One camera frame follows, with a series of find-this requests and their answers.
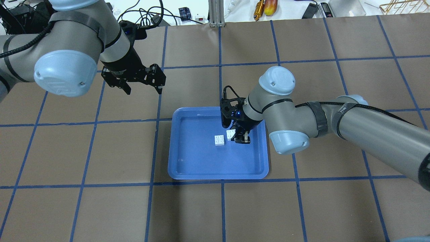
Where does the black power adapter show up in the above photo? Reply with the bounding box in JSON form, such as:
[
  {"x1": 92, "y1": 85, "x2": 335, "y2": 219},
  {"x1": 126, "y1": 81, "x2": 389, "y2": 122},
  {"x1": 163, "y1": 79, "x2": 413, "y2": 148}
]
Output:
[{"x1": 302, "y1": 3, "x2": 318, "y2": 19}]

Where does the gold brass cylinder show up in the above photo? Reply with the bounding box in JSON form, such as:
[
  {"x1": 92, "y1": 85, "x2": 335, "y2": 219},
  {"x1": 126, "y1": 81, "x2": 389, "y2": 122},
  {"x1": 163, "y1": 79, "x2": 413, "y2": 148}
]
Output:
[{"x1": 253, "y1": 0, "x2": 264, "y2": 21}]

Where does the white block mid table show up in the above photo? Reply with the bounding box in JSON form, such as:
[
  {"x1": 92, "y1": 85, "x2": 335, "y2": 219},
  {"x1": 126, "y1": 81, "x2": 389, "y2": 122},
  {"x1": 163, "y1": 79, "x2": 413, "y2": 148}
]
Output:
[{"x1": 226, "y1": 130, "x2": 235, "y2": 140}]

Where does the white block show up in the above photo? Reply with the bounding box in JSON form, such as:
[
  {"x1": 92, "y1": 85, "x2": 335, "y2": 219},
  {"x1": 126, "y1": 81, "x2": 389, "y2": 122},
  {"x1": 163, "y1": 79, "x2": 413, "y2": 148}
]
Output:
[{"x1": 214, "y1": 135, "x2": 225, "y2": 147}]

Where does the aluminium frame post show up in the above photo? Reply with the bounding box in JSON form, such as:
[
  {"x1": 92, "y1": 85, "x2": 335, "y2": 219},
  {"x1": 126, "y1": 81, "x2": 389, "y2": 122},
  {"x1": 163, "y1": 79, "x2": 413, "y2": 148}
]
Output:
[{"x1": 208, "y1": 0, "x2": 225, "y2": 28}]

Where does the gold wire rack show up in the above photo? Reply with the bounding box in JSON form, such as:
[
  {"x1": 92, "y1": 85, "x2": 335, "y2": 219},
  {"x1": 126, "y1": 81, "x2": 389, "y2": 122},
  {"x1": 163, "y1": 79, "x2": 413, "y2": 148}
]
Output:
[{"x1": 378, "y1": 0, "x2": 430, "y2": 15}]

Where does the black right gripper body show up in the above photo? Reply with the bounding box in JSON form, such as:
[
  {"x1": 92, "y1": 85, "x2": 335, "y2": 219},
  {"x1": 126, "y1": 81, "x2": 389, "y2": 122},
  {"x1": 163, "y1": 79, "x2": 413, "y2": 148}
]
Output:
[{"x1": 232, "y1": 117, "x2": 262, "y2": 134}]

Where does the orange toy mango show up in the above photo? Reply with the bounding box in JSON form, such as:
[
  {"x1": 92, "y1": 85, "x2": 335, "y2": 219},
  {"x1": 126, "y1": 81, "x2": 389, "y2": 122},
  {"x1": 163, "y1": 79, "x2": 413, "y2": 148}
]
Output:
[{"x1": 264, "y1": 0, "x2": 278, "y2": 16}]

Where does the blue plastic tray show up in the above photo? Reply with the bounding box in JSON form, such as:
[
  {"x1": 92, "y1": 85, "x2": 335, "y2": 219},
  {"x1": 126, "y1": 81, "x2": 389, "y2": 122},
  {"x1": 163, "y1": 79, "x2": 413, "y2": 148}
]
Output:
[{"x1": 167, "y1": 106, "x2": 269, "y2": 180}]

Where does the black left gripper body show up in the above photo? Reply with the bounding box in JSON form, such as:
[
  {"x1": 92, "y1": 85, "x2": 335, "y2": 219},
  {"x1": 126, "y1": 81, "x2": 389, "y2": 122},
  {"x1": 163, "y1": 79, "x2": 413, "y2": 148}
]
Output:
[{"x1": 101, "y1": 47, "x2": 166, "y2": 87}]

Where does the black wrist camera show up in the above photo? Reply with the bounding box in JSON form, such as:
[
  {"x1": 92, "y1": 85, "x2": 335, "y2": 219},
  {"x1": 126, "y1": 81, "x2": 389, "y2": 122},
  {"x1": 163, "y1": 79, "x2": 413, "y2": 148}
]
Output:
[{"x1": 220, "y1": 97, "x2": 245, "y2": 129}]

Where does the silver metal tray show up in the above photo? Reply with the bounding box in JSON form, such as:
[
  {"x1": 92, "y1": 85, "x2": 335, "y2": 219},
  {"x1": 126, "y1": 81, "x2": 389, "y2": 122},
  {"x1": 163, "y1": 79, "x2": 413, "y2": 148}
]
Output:
[{"x1": 328, "y1": 0, "x2": 367, "y2": 17}]

